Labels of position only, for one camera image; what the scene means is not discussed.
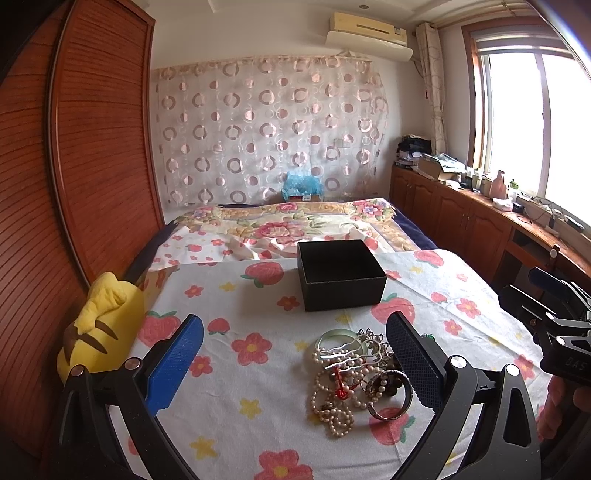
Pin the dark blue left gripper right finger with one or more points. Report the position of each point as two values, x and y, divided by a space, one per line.
418 359

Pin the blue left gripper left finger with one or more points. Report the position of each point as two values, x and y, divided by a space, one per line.
168 361

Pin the silver wavy hair fork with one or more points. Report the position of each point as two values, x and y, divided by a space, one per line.
348 364

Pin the dark metal bangle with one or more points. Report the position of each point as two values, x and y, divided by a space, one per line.
389 395

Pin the pale green jade bangle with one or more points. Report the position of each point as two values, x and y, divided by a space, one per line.
335 345

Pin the black jewelry box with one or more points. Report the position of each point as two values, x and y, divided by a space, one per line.
339 274

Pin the person's right hand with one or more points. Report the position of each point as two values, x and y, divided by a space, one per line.
551 416

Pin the yellow pikachu plush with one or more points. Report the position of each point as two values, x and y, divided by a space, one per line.
101 336

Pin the wooden cabinet counter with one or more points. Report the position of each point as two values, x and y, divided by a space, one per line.
499 246

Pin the white strawberry flower cloth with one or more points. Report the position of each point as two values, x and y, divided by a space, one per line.
243 410

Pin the pink bottle on counter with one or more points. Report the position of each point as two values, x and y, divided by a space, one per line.
498 188

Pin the floral bed quilt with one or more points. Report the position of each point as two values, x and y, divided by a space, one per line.
213 234

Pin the clutter pile on counter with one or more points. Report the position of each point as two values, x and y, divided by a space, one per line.
415 153

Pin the blue plastic bag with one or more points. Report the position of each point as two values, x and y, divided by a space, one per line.
304 186

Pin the pink circle patterned curtain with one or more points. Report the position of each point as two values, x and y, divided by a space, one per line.
230 131

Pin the beige window curtain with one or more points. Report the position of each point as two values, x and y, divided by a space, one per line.
432 67

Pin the window with frame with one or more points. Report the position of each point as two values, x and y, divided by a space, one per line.
530 114

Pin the wall air conditioner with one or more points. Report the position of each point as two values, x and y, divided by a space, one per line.
353 33

